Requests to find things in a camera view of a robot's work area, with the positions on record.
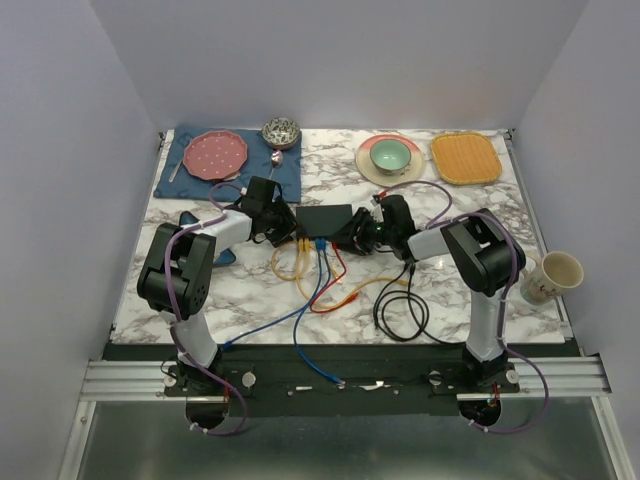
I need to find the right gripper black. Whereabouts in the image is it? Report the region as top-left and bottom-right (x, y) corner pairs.
(328, 207), (395, 256)

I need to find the black network switch box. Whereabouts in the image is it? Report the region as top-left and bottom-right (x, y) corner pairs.
(295, 204), (353, 239)

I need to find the red ethernet cable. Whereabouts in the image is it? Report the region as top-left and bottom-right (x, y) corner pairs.
(309, 244), (362, 314)

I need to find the black cable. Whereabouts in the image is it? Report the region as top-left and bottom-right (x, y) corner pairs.
(373, 262), (430, 344)

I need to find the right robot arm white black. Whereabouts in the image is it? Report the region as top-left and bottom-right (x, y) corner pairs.
(330, 195), (526, 392)

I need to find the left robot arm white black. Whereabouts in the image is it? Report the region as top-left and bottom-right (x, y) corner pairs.
(137, 177), (297, 395)

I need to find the metal spoon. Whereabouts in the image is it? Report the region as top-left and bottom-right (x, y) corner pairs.
(269, 150), (284, 179)

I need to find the blue star-shaped dish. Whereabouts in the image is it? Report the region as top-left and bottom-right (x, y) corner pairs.
(179, 211), (236, 268)

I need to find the pink dotted plate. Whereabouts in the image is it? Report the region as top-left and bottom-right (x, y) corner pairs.
(183, 130), (248, 181)

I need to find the beige pink plate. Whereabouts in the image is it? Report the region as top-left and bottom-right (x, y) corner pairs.
(355, 134), (426, 187)

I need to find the floral patterned bowl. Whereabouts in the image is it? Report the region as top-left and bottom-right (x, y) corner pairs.
(261, 117), (301, 150)

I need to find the green bowl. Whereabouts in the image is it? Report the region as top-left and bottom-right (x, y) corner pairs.
(369, 139), (411, 175)

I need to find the blue cloth placemat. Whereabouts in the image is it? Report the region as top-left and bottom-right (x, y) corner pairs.
(153, 125), (302, 203)

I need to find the orange woven mat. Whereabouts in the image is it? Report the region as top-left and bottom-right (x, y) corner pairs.
(430, 132), (502, 186)

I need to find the cream printed mug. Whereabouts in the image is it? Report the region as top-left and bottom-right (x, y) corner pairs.
(520, 251), (584, 305)

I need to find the metal fork handle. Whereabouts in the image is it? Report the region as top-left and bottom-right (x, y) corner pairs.
(169, 159), (184, 183)

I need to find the black mounting base plate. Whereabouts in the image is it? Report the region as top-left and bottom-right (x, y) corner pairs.
(102, 342), (584, 417)

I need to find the blue ethernet cable long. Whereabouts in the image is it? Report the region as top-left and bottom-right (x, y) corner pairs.
(292, 238), (345, 387)

